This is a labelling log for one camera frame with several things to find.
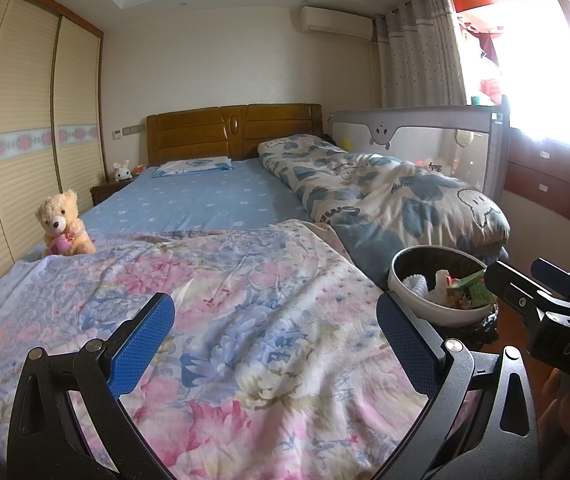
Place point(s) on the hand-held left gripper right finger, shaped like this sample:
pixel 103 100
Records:
pixel 410 345

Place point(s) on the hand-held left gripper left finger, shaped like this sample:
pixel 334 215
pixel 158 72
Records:
pixel 140 345

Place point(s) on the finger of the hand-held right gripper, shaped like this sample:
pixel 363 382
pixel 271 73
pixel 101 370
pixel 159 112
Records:
pixel 557 272
pixel 510 285

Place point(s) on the green drink carton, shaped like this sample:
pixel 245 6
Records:
pixel 472 290

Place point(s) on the round waste bin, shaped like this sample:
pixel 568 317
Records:
pixel 460 317

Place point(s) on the white foam net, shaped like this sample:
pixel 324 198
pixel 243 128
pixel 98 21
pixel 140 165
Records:
pixel 415 285

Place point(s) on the red wooden cabinet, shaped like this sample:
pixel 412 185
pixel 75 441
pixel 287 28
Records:
pixel 550 170

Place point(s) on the pink floral blanket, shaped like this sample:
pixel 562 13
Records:
pixel 265 335

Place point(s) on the beige teddy bear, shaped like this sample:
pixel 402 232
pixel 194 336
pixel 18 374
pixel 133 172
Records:
pixel 62 225

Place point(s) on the white blue cloud quilt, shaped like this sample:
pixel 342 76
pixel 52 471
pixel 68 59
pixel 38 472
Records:
pixel 390 200

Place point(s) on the white round ornament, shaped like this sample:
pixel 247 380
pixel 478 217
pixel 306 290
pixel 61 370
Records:
pixel 464 137

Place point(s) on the dark wooden nightstand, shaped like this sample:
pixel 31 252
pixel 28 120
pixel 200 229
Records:
pixel 107 192

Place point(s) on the blue bed sheet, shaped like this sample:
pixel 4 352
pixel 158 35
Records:
pixel 205 200

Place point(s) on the white rabbit plush toy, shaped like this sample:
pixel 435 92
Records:
pixel 123 171

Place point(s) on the small red toy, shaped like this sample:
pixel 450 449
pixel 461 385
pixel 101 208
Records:
pixel 140 169

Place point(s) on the blue pillow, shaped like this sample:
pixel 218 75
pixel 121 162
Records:
pixel 192 166

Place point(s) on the wooden bed headboard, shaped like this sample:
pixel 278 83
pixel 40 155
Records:
pixel 190 135

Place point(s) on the hanging red clothes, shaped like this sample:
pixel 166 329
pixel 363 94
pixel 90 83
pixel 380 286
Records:
pixel 487 60

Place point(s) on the grey patterned curtain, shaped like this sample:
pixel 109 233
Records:
pixel 420 50

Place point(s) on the beige sliding door wardrobe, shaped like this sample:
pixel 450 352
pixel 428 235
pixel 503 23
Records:
pixel 15 85

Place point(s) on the grey bed guard rail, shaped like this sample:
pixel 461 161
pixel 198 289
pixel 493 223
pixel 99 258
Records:
pixel 415 135

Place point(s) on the long wall socket strip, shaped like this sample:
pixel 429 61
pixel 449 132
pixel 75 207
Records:
pixel 134 129

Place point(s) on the white wall air conditioner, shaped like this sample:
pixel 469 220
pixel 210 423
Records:
pixel 335 22

